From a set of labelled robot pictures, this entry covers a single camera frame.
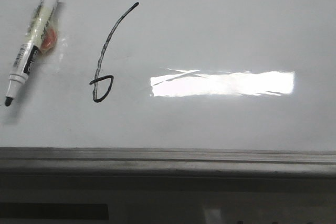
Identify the white black whiteboard marker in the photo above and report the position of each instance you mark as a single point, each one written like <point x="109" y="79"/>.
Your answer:
<point x="38" y="29"/>

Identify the white whiteboard with metal frame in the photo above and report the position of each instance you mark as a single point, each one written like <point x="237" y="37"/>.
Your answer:
<point x="174" y="87"/>

